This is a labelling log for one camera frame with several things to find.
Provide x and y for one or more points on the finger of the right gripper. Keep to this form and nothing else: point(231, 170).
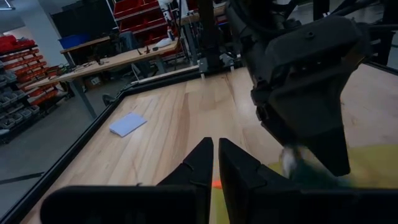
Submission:
point(320, 124)

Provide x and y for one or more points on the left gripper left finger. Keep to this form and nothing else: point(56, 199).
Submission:
point(197, 168)

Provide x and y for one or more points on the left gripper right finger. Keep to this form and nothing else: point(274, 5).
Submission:
point(245, 186)

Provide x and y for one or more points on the pencil with orange-red cap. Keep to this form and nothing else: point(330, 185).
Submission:
point(217, 184)

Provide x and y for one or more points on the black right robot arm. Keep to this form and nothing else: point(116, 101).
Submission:
point(258, 18)

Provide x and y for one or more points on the transparent yellow pencil case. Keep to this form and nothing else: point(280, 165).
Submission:
point(373, 168)

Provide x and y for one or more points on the white notepad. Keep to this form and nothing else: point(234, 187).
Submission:
point(127, 124)

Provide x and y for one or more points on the cardboard box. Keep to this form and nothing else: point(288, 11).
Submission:
point(93, 82)

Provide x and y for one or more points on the long wooden workbench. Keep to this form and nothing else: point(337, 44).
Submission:
point(102, 63)

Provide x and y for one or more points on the tall red bin rack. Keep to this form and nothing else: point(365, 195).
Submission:
point(140, 18)

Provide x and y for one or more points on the small wooden desk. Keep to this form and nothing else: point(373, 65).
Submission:
point(84, 45)

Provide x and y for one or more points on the blue storage bin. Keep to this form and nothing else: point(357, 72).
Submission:
point(74, 40)

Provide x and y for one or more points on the large black panel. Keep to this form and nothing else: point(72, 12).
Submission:
point(84, 18)

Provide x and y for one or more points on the red grey parts bin shelving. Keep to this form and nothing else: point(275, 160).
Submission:
point(18, 90)

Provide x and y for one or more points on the ceiling light panel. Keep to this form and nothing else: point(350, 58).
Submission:
point(6, 4)

